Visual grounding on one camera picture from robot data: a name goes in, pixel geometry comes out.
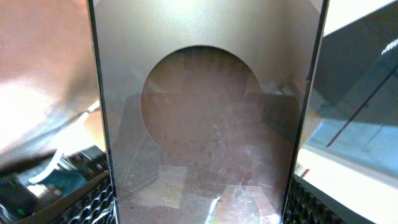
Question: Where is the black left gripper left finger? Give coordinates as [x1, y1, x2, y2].
[20, 171, 116, 224]

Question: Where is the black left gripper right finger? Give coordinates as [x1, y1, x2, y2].
[281, 177, 349, 224]

